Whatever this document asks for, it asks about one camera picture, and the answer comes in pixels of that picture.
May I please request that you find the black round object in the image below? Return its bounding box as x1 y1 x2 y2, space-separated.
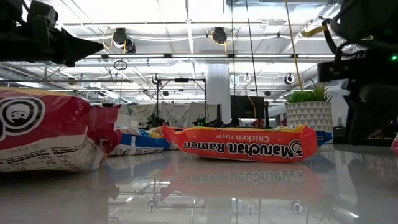
333 124 348 138

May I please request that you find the black metal table frame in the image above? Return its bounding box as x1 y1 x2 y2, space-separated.
331 136 393 147

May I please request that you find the black hanging cable with coil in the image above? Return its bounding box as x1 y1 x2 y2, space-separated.
244 0 259 98

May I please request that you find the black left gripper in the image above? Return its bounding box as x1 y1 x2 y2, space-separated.
0 0 104 68

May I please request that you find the yellow hanging cable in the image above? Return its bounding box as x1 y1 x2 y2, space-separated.
284 0 304 91

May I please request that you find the thin black hanging cable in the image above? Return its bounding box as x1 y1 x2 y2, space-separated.
230 0 236 97

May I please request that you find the black metal frame stand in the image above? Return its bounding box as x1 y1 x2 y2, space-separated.
155 77 208 127

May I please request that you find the green plant in white pot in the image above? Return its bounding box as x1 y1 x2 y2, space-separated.
285 79 335 144

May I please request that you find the black computer monitor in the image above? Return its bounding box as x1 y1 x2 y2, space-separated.
229 95 266 119

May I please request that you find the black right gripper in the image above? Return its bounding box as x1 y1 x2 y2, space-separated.
317 49 398 146

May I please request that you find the red Maruchan ramen pack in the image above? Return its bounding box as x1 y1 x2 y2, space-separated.
0 86 123 174
391 132 398 158

